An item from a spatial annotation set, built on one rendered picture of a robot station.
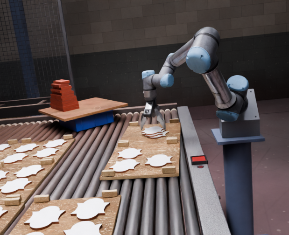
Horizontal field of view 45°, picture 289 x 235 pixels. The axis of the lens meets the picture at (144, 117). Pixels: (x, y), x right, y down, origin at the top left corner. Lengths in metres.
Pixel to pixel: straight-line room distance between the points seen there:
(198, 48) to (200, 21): 5.11
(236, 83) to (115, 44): 4.93
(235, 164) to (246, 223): 0.41
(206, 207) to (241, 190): 1.00
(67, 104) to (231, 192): 1.27
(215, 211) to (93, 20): 5.82
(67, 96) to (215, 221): 1.63
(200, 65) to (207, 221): 0.72
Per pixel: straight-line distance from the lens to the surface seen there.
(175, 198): 1.33
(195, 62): 1.60
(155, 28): 6.66
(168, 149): 1.79
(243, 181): 2.23
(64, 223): 1.25
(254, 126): 2.12
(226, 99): 1.83
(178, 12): 6.67
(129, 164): 1.62
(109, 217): 1.23
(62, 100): 2.52
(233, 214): 2.34
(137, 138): 2.02
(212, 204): 1.29
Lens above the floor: 1.54
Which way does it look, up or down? 14 degrees down
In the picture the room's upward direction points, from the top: 6 degrees counter-clockwise
